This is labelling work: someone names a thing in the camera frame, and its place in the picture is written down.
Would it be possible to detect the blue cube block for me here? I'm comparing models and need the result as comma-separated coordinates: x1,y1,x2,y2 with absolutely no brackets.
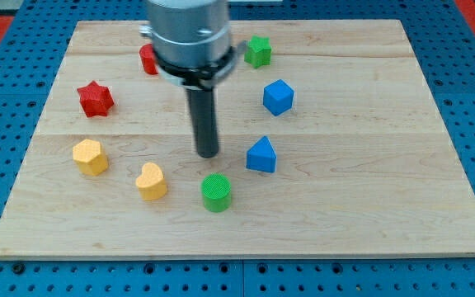
263,79,294,116

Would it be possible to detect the black clamp ring mount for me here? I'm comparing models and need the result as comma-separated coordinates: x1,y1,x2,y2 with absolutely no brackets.
154,40,247,90

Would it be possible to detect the yellow heart block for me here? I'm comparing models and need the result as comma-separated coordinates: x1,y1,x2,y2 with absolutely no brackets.
135,163,168,201

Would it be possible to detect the green star block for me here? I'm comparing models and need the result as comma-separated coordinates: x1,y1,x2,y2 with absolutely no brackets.
244,35,272,68

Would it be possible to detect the red star block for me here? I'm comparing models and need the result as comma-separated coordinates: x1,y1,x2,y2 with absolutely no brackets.
77,81,115,117

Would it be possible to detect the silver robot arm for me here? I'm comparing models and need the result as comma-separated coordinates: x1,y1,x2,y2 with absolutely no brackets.
140,0,247,158

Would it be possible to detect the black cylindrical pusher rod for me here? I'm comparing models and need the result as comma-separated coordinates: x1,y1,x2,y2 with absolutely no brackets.
186,89,219,158

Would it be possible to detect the green cylinder block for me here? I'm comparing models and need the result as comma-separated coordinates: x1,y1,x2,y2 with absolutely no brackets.
201,173,232,213

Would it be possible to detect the blue triangle block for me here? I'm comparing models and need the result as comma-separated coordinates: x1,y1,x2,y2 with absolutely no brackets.
246,136,277,173

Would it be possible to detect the yellow hexagon block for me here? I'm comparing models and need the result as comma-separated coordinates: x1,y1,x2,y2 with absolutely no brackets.
73,139,109,176

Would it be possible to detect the red cylinder block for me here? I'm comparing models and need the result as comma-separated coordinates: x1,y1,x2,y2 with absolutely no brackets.
139,44,158,75

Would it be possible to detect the wooden board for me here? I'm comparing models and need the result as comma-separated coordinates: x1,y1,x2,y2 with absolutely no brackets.
0,20,475,261

